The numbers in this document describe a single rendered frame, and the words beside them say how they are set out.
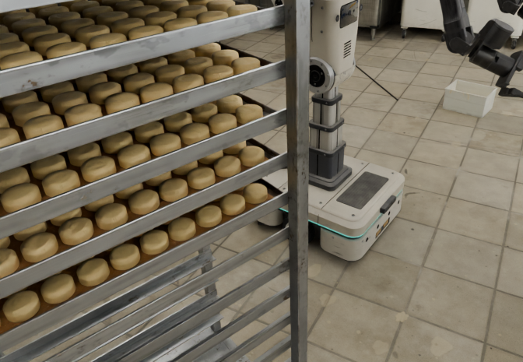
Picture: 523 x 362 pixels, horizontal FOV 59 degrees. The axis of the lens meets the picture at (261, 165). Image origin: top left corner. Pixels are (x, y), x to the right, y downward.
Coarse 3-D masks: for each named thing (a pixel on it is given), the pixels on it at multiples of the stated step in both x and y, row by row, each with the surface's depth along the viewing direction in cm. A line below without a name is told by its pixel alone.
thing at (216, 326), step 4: (204, 248) 144; (208, 248) 145; (200, 252) 146; (208, 264) 148; (204, 268) 148; (208, 268) 149; (212, 284) 153; (208, 288) 153; (212, 288) 154; (208, 292) 154; (216, 324) 163; (220, 324) 165; (212, 328) 164; (216, 328) 164; (220, 328) 165
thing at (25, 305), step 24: (240, 192) 97; (264, 192) 93; (192, 216) 90; (216, 216) 87; (144, 240) 82; (168, 240) 84; (96, 264) 77; (120, 264) 78; (24, 288) 75; (48, 288) 73; (72, 288) 74; (0, 312) 72; (24, 312) 69
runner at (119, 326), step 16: (272, 240) 95; (240, 256) 91; (208, 272) 87; (224, 272) 90; (176, 288) 83; (192, 288) 86; (160, 304) 82; (128, 320) 79; (96, 336) 76; (112, 336) 78; (64, 352) 73; (80, 352) 75
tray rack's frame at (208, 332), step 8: (208, 328) 166; (200, 336) 163; (208, 336) 163; (184, 344) 160; (192, 344) 160; (224, 344) 160; (232, 344) 159; (176, 352) 158; (208, 352) 157; (216, 352) 157; (224, 352) 157; (160, 360) 155; (168, 360) 155; (200, 360) 154; (208, 360) 154; (240, 360) 154; (248, 360) 154
